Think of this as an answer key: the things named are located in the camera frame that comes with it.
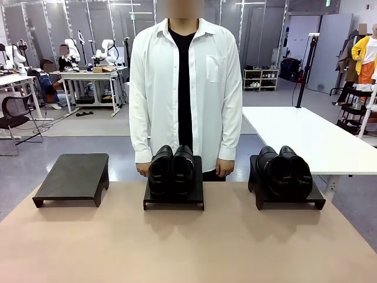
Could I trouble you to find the person's left hand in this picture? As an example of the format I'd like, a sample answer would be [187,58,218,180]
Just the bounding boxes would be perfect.
[216,159,236,178]

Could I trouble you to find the person's right hand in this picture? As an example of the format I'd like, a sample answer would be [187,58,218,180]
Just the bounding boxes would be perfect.
[135,162,152,178]

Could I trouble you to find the black loafer with metal buckle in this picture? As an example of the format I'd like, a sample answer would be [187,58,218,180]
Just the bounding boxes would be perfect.
[171,144,197,196]

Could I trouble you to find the person's right forearm white sleeve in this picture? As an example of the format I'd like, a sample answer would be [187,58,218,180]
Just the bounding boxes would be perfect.
[128,94,153,164]

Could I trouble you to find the person's left forearm white sleeve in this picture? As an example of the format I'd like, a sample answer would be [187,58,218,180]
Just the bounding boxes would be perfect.
[217,94,243,162]

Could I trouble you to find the black shoe stand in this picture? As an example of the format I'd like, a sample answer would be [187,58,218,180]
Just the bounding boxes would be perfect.
[143,155,205,212]
[32,153,110,209]
[248,154,326,211]

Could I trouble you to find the person in white shirt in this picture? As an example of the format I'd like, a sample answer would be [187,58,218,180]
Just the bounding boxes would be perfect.
[128,0,243,182]

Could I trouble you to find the background person in blue jacket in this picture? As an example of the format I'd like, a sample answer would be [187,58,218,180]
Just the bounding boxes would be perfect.
[34,58,73,110]

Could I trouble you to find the background person in black top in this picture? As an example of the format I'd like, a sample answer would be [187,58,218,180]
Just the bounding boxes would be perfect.
[58,44,74,72]

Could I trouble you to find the large white table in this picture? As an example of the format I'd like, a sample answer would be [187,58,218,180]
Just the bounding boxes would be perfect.
[241,106,377,194]

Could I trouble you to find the wooden shoe rack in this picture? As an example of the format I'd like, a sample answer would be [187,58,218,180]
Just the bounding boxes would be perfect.
[243,68,279,92]

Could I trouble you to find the cardboard box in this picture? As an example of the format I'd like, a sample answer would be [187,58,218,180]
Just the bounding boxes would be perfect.
[92,65,117,74]

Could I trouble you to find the white desk with robots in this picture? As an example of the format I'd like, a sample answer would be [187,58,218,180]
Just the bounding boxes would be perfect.
[58,67,129,118]

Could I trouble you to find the black luggage bags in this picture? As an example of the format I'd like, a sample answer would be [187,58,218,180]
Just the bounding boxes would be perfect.
[279,57,303,83]

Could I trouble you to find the black tripod with orange top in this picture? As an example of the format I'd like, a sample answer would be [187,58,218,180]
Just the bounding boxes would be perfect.
[293,33,320,109]

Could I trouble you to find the black utility cart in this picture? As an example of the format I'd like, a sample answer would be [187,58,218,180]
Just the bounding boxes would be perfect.
[329,84,374,134]

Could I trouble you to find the black mesh office chair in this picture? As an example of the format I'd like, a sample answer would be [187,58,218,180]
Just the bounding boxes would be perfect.
[0,96,44,147]

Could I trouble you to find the white desk with lights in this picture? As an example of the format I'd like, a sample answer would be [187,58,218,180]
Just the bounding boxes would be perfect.
[0,74,54,121]

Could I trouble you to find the mannequin in brown coat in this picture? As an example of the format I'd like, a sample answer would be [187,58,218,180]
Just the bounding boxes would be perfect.
[338,28,366,104]

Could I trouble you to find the mannequin in yellow jacket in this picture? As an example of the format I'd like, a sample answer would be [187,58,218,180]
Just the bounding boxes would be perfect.
[351,24,377,85]

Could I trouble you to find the black camera tripod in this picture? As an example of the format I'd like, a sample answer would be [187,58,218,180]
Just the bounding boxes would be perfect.
[123,37,133,84]

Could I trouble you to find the white frame stand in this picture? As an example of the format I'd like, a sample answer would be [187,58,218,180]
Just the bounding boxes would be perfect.
[356,84,377,140]

